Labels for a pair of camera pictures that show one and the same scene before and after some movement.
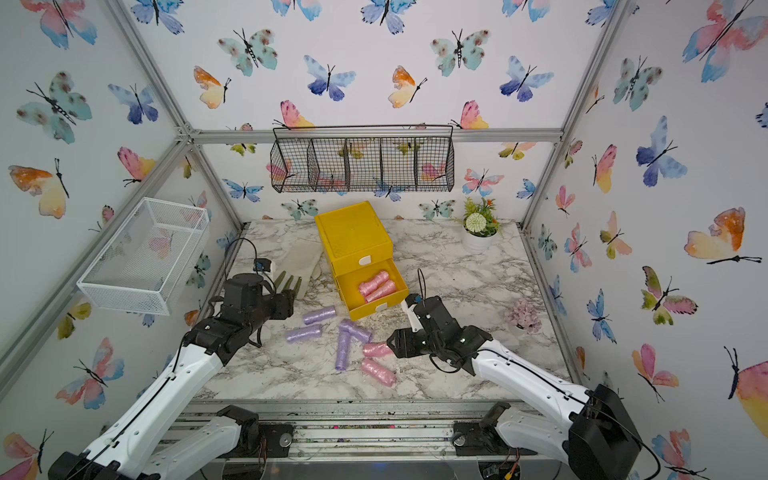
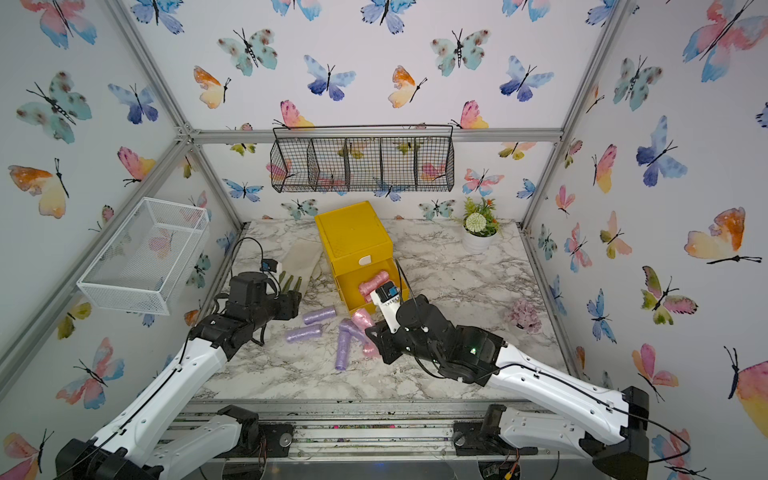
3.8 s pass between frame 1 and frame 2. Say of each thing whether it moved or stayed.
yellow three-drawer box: stayed
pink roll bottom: moved
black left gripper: stayed
